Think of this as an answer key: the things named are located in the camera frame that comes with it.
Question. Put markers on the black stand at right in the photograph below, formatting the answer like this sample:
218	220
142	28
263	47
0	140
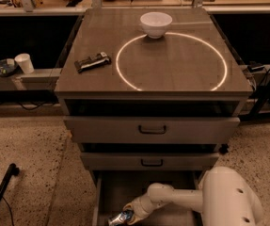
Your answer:
267	91

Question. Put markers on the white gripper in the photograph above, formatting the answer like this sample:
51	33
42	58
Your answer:
139	204

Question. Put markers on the middle drawer with handle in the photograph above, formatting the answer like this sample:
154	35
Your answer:
148	161

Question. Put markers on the grey side ledge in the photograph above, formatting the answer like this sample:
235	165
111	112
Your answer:
40	79

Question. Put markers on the top drawer with handle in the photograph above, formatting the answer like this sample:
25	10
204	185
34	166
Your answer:
151	130

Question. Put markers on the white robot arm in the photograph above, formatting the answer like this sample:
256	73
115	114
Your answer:
226	199

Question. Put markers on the drawer with handle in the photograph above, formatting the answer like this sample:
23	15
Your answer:
148	161
151	130

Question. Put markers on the open bottom drawer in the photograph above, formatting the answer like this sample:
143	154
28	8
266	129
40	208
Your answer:
116	188

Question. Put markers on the dark snack bar wrapper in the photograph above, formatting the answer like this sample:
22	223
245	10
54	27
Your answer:
92	62

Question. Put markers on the grey drawer cabinet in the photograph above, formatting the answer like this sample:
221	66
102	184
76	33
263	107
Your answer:
189	72

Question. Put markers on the white ceramic bowl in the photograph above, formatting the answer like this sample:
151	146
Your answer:
155	24

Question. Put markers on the dark round plate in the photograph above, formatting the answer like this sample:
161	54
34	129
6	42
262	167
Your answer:
8	67

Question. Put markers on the white paper cup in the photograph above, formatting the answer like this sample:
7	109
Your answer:
25	63

